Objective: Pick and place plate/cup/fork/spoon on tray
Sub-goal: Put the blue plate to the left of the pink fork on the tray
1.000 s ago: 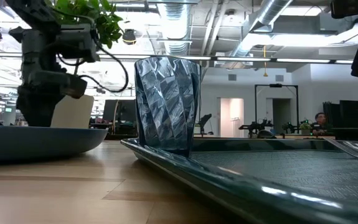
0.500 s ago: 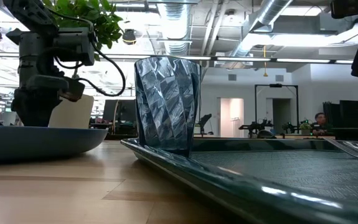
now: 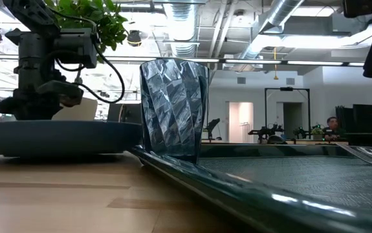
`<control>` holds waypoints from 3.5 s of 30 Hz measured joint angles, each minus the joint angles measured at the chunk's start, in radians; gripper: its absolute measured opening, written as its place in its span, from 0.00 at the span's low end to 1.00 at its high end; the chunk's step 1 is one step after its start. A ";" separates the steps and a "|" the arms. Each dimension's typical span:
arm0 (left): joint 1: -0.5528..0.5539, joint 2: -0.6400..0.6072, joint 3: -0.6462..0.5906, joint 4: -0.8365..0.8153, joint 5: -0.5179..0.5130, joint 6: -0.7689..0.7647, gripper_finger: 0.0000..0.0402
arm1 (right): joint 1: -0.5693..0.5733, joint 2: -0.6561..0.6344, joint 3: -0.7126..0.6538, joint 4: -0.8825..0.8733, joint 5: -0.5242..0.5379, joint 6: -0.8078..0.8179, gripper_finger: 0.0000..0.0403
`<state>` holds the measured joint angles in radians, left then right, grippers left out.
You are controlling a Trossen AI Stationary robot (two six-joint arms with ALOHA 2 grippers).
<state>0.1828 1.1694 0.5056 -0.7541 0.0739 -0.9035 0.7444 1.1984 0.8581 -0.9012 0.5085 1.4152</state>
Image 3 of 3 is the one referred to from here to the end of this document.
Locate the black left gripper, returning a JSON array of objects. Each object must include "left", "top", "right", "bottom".
[{"left": 0, "top": 28, "right": 85, "bottom": 121}]

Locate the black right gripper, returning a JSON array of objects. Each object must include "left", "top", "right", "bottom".
[{"left": 342, "top": 0, "right": 372, "bottom": 79}]

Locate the dark blue plate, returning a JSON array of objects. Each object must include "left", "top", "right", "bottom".
[{"left": 0, "top": 120, "right": 143, "bottom": 159}]

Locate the blue faceted plastic cup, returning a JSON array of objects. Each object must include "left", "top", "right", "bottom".
[{"left": 139, "top": 58, "right": 210, "bottom": 164}]

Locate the dark green tray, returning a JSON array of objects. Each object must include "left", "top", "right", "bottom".
[{"left": 129, "top": 142, "right": 372, "bottom": 233}]

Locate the beige plant pot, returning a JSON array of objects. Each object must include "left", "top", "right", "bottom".
[{"left": 51, "top": 97, "right": 99, "bottom": 122}]

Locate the linear ceiling light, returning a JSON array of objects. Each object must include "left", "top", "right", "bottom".
[
  {"left": 287, "top": 60, "right": 344, "bottom": 67},
  {"left": 104, "top": 57, "right": 158, "bottom": 62},
  {"left": 224, "top": 59, "right": 282, "bottom": 65},
  {"left": 185, "top": 58, "right": 221, "bottom": 63}
]

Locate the black monitor pair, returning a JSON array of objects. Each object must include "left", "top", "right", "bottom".
[{"left": 335, "top": 104, "right": 372, "bottom": 134}]

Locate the black computer monitor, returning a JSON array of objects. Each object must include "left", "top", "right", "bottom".
[{"left": 107, "top": 103, "right": 142, "bottom": 124}]

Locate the person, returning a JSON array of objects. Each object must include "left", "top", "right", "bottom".
[{"left": 322, "top": 116, "right": 347, "bottom": 141}]

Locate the green leafy potted tree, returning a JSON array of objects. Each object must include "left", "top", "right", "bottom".
[{"left": 44, "top": 0, "right": 129, "bottom": 65}]

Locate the yellow hanging pendant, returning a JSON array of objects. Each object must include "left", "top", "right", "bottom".
[{"left": 273, "top": 48, "right": 279, "bottom": 81}]

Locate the dark closed door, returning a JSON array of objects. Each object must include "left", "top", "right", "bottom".
[{"left": 282, "top": 102, "right": 303, "bottom": 139}]

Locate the bright open doorway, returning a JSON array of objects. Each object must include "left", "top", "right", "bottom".
[{"left": 227, "top": 102, "right": 254, "bottom": 144}]

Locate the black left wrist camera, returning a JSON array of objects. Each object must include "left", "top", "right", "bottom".
[{"left": 53, "top": 27, "right": 98, "bottom": 70}]

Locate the black gantry frame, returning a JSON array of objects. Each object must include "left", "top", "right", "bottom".
[{"left": 264, "top": 87, "right": 311, "bottom": 139}]

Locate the slanted silver ventilation duct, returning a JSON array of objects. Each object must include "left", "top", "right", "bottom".
[{"left": 237, "top": 0, "right": 306, "bottom": 60}]

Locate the round silver ventilation duct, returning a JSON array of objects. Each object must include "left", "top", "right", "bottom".
[{"left": 163, "top": 0, "right": 200, "bottom": 60}]

